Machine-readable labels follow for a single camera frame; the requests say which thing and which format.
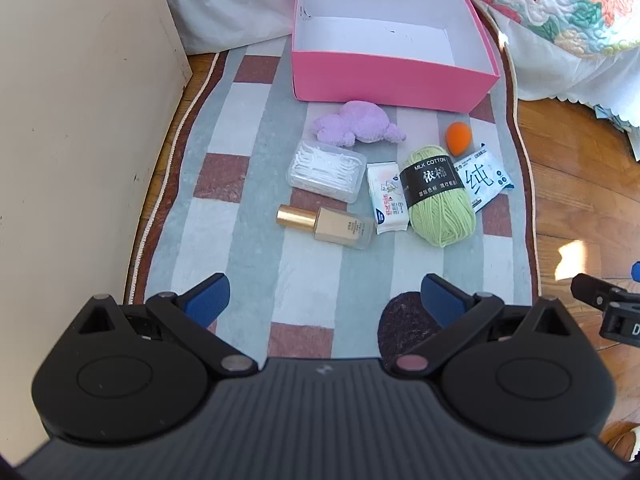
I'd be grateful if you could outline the gold cap foundation bottle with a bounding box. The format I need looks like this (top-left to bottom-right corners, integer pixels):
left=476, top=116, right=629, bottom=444
left=276, top=204, right=376, bottom=251

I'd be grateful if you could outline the purple plush toy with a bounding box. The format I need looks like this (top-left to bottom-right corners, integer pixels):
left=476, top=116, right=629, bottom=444
left=312, top=100, right=407, bottom=150

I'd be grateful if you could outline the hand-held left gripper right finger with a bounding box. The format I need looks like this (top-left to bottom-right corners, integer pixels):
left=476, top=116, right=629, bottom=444
left=384, top=273, right=576, bottom=377

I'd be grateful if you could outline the beige cabinet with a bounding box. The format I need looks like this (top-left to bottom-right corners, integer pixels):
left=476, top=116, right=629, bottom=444
left=0, top=0, right=194, bottom=466

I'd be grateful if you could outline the orange makeup sponge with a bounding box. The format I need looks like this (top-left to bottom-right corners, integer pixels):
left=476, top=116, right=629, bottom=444
left=446, top=121, right=469, bottom=157

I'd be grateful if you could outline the pink cardboard box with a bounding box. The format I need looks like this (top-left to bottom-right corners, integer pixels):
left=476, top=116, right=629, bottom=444
left=291, top=0, right=502, bottom=113

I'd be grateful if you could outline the green yarn ball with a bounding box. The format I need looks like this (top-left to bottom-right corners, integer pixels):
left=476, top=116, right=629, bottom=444
left=399, top=145, right=477, bottom=248

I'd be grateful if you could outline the blue white wipes packet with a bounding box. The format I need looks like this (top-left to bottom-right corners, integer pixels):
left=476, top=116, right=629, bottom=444
left=452, top=141, right=516, bottom=213

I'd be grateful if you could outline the clear cotton swab box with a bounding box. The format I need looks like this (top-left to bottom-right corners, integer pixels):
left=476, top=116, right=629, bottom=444
left=286, top=139, right=368, bottom=204

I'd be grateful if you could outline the small white wipes pack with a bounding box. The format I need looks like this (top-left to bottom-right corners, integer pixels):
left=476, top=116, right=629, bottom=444
left=366, top=161, right=412, bottom=235

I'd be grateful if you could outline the striped checkered rug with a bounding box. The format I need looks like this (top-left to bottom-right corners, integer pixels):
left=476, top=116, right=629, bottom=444
left=122, top=35, right=541, bottom=361

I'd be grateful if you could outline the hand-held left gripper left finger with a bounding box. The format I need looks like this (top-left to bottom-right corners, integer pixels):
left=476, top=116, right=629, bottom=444
left=75, top=272, right=259, bottom=379

